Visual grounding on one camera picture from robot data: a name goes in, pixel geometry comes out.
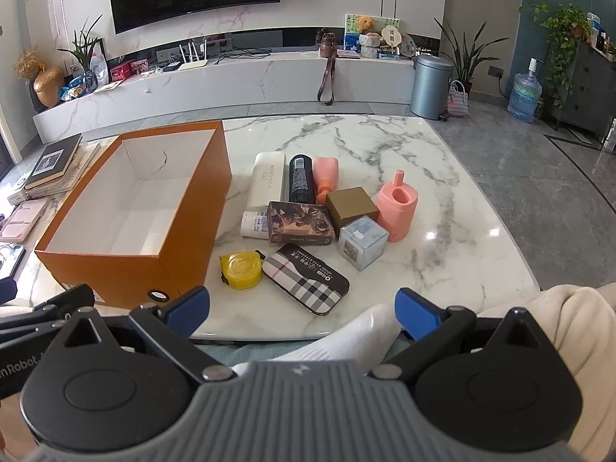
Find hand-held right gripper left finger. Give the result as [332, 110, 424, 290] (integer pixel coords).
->
[62, 286, 236, 384]

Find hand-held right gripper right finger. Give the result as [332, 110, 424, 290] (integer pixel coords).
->
[370, 287, 552, 381]

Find grey-blue trash can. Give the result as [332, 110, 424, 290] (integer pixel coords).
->
[408, 54, 455, 121]

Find yellow tape measure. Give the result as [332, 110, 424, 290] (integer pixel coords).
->
[218, 249, 267, 291]

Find green plant in glass vase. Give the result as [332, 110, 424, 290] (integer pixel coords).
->
[57, 14, 105, 95]

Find gold cube box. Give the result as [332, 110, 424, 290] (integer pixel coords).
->
[325, 186, 380, 241]

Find stack of books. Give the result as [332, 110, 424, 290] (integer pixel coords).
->
[7, 133, 102, 203]

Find dark printed card box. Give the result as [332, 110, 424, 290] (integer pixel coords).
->
[266, 200, 336, 248]

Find snake plant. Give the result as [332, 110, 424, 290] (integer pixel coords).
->
[432, 18, 510, 97]

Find pink container with spout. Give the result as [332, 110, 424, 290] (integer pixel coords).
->
[376, 170, 419, 243]

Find pink squeeze bottle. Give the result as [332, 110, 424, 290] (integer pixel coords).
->
[313, 156, 342, 206]

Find woven basket bag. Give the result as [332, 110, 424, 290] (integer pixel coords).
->
[446, 80, 469, 121]

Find framed picture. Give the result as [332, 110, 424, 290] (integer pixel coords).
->
[343, 13, 402, 52]

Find grey drawer cabinet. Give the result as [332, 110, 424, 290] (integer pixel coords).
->
[547, 40, 616, 144]

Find person's cream trouser leg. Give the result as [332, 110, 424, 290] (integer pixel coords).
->
[474, 283, 616, 462]

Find person's white-socked foot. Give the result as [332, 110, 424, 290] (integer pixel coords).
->
[235, 303, 401, 377]

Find blue water jug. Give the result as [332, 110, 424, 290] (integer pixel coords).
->
[507, 58, 544, 124]

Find pink tray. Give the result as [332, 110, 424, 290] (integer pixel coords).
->
[0, 198, 49, 243]

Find trailing pothos plant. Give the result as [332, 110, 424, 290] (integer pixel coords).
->
[519, 2, 594, 109]

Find white glasses case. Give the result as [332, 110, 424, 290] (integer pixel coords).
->
[252, 152, 286, 208]

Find plaid case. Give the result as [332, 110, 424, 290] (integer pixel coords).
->
[262, 243, 351, 317]

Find snack packets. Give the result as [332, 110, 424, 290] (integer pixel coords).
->
[58, 79, 87, 102]

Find white woven pot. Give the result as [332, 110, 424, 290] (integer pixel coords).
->
[358, 32, 382, 60]

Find orange cardboard box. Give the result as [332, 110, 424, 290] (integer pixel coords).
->
[33, 120, 233, 310]

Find clear cube box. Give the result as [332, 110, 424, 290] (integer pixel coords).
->
[338, 215, 390, 271]

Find gold vase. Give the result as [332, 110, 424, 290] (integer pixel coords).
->
[29, 66, 66, 109]

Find black cylindrical bottle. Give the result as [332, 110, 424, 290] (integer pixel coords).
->
[288, 154, 318, 206]

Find red gift box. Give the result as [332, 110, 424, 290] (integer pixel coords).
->
[110, 61, 138, 82]

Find white router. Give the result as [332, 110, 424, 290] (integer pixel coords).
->
[178, 40, 209, 71]

